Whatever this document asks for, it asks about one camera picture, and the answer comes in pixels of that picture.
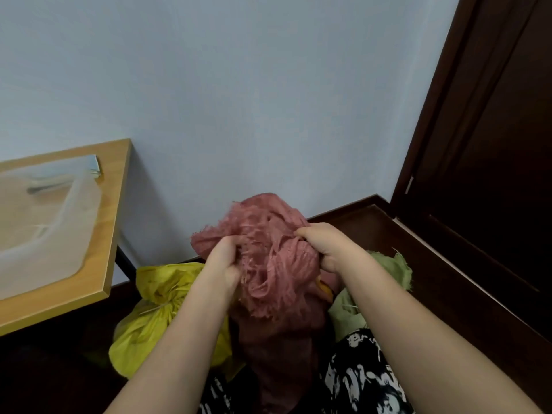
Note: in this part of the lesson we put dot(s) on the person's right hand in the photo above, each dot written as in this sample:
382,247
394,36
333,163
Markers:
328,245

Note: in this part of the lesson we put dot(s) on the person's left hand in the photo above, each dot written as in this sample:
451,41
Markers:
221,265

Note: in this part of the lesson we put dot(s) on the person's right fingers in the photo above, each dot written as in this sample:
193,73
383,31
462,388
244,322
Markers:
307,232

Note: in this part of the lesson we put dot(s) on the person's left fingers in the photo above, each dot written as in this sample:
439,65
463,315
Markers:
235,245

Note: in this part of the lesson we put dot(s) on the pink fringed scarf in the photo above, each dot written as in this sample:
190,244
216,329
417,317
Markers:
271,262

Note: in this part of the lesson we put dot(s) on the person's left forearm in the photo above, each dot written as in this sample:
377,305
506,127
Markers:
181,349

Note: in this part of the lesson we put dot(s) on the person's right forearm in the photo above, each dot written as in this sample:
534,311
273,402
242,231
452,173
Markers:
427,340

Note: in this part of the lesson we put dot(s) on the orange cloth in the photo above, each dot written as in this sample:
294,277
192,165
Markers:
324,290

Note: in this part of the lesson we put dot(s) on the light green cloth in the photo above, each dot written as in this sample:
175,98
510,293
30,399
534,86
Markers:
366,297

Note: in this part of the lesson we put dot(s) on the yellow-green cloth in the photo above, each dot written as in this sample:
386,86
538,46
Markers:
155,314

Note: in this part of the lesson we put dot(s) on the wooden table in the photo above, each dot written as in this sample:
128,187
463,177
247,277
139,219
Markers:
86,254

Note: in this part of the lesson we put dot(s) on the black and white patterned clothing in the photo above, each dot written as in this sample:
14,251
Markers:
362,375

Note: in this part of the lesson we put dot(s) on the small blue-grey cloth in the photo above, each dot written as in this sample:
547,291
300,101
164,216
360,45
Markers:
93,165

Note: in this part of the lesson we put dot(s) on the dark brown wooden door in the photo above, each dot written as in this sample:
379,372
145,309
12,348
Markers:
487,168

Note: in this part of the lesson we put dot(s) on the clear plastic container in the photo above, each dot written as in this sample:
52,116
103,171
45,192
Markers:
43,224

